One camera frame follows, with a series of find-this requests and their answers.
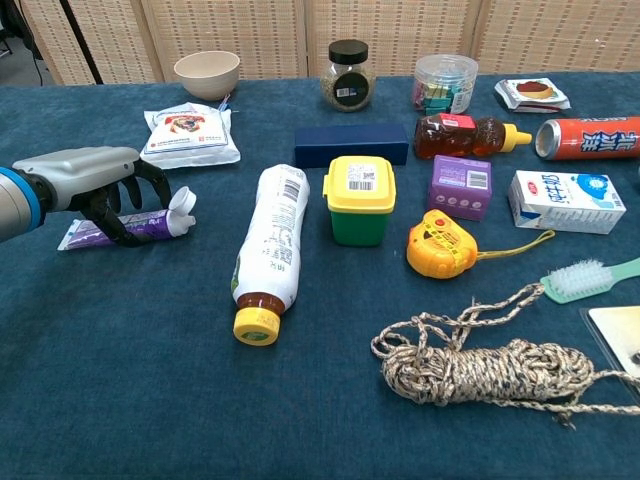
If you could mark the bear-shaped honey bottle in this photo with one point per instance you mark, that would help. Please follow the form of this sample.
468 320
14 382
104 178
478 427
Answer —
450 140

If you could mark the mint green scrub brush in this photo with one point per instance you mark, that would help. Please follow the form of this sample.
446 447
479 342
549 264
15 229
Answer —
575 285

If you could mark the blister card hook package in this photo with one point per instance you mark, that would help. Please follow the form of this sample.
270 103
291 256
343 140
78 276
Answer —
617 330

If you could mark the beige bowl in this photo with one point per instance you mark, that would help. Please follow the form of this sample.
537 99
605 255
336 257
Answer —
207 80

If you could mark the orange soda can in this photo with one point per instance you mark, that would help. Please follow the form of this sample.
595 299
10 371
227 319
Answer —
590 140

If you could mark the clear tub of coloured clips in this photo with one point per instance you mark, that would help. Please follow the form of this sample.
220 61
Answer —
445 80

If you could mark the white snack packet pudding picture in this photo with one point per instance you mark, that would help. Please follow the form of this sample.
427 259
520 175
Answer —
532 95

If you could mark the white printed pouch bag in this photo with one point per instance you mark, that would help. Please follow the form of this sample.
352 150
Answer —
185 135

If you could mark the blue table cloth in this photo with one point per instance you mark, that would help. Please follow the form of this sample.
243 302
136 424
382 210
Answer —
125 350

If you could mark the blue binder clip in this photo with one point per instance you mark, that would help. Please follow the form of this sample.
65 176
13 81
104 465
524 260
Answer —
223 104

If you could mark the black tripod stand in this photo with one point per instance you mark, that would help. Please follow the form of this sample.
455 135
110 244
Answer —
80 40

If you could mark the green container yellow lid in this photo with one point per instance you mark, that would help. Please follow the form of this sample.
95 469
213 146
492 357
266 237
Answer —
360 195

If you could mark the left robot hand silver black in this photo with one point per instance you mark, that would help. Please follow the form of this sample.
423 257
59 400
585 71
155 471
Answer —
85 172

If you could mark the white blue milk carton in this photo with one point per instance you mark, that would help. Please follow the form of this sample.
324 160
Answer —
565 200

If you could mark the yellow tape measure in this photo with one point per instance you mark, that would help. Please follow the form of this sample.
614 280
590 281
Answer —
440 250

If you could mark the purple toothpaste tube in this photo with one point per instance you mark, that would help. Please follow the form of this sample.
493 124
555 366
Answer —
155 220

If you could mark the navy blue rectangular box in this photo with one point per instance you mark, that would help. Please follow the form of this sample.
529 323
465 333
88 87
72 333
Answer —
350 142

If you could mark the white tea bottle yellow cap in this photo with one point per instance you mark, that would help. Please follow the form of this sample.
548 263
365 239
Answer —
275 235

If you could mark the glass jar black lid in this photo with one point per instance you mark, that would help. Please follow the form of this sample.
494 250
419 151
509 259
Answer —
347 85

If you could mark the small purple carton box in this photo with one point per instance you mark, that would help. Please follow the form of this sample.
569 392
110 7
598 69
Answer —
457 187

